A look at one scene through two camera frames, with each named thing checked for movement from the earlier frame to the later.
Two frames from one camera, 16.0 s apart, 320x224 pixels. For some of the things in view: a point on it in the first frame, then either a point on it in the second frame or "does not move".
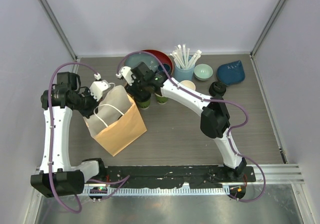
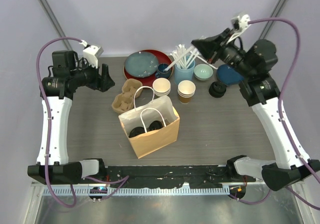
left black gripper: (92, 110) -> (104, 80)
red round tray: (163, 58) does not move
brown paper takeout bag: (117, 121) -> (153, 125)
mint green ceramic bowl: (203, 72) does not move
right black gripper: (130, 89) -> (213, 47)
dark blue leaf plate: (231, 73) does not move
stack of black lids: (217, 87) does not move
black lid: (142, 95) -> (136, 131)
